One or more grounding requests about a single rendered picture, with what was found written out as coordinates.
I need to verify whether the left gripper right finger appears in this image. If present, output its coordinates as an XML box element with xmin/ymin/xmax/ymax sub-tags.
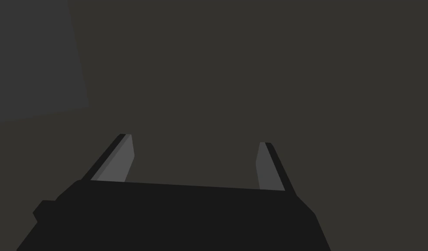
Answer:
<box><xmin>255</xmin><ymin>141</ymin><xmax>297</xmax><ymax>196</ymax></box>

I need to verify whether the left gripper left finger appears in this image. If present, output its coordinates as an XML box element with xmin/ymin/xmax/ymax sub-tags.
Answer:
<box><xmin>81</xmin><ymin>133</ymin><xmax>136</xmax><ymax>183</ymax></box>

